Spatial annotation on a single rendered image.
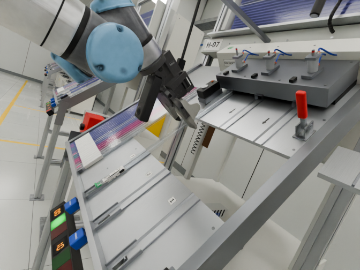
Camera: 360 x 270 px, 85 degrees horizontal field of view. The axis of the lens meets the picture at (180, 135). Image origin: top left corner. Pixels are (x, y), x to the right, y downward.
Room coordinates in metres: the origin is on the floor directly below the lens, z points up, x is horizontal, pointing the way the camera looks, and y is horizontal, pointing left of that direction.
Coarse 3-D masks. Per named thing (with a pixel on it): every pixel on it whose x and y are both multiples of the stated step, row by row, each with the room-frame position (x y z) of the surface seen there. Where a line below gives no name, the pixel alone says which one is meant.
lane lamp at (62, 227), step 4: (60, 224) 0.41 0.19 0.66; (64, 224) 0.41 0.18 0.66; (56, 228) 0.40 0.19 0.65; (60, 228) 0.40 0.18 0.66; (64, 228) 0.40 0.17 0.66; (52, 232) 0.40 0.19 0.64; (56, 232) 0.39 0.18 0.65; (60, 232) 0.39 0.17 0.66; (52, 236) 0.39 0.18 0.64; (56, 236) 0.38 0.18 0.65
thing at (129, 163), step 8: (224, 96) 0.64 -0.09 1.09; (216, 104) 0.63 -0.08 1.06; (200, 112) 0.60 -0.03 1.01; (176, 128) 0.57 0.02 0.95; (184, 128) 0.58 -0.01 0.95; (168, 136) 0.55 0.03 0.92; (152, 144) 0.54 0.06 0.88; (160, 144) 0.54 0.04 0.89; (144, 152) 0.52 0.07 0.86; (136, 160) 0.50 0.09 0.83
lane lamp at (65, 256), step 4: (68, 248) 0.35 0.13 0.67; (64, 252) 0.34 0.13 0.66; (68, 252) 0.34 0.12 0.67; (60, 256) 0.34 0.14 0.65; (64, 256) 0.34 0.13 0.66; (68, 256) 0.33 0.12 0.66; (52, 260) 0.34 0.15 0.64; (56, 260) 0.33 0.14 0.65; (60, 260) 0.33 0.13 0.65; (64, 260) 0.33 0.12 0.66; (52, 264) 0.33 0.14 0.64; (56, 264) 0.33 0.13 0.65; (60, 264) 0.32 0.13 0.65; (52, 268) 0.32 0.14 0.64; (56, 268) 0.32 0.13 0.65
